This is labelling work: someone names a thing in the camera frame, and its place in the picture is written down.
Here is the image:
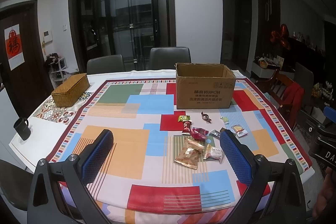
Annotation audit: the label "white cake snack packet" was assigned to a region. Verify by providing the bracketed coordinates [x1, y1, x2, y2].
[231, 124, 248, 138]

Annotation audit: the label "white orange snack packet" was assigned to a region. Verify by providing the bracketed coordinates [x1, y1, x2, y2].
[203, 144, 224, 163]

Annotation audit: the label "pale green candy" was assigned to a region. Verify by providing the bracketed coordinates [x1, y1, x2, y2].
[220, 117, 229, 124]

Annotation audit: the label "gold biscuit packet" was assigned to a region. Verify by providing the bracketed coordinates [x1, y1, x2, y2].
[174, 147, 203, 170]
[184, 137, 205, 153]

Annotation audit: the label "magenta hawthorn snack packet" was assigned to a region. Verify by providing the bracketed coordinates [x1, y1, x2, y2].
[190, 127, 209, 141]

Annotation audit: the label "foil twisted chocolate candy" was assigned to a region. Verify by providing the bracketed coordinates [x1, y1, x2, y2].
[201, 112, 211, 123]

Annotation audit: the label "red snack packet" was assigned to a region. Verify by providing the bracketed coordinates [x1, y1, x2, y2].
[182, 121, 192, 135]

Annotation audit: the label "green yellow candy packet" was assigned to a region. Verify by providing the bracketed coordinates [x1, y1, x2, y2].
[178, 115, 190, 122]

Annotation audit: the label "silver dark snack bar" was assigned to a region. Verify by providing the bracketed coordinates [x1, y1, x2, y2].
[210, 130, 221, 139]

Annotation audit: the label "person right hand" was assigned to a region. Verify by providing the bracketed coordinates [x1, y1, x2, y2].
[312, 167, 335, 219]

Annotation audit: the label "red wooden chair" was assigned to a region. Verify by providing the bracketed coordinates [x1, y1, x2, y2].
[256, 70, 304, 130]

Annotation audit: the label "black mug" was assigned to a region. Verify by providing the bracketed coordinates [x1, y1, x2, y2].
[13, 117, 31, 141]

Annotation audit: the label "white low side cabinet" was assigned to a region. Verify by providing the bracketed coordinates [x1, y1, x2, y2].
[251, 56, 294, 80]

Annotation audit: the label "patterned tile table mat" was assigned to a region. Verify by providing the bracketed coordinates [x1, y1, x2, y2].
[33, 92, 93, 125]

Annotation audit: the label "red foil balloons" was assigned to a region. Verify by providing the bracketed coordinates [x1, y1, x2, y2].
[270, 24, 290, 50]

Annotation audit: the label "woven wicker box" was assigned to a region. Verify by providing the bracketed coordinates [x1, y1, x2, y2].
[51, 73, 90, 107]

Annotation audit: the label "colourful patchwork tablecloth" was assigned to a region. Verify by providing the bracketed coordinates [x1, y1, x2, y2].
[48, 78, 314, 223]

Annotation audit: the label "white shelf with clutter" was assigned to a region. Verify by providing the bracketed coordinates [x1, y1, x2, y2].
[45, 53, 78, 88]

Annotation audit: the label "brown cardboard box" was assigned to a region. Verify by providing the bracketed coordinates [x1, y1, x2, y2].
[175, 63, 236, 110]

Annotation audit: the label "grey chair left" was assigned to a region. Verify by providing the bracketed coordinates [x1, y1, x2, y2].
[87, 55, 125, 75]

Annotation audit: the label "grey chair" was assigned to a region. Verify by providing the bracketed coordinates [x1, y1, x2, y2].
[149, 47, 191, 70]
[87, 55, 125, 75]

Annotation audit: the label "red fu poster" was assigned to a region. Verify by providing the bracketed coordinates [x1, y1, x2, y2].
[4, 24, 25, 71]

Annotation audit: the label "grey chair right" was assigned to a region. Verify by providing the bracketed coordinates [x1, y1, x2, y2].
[149, 47, 191, 70]

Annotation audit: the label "glass sliding door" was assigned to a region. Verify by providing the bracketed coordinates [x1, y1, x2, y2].
[68, 0, 176, 72]

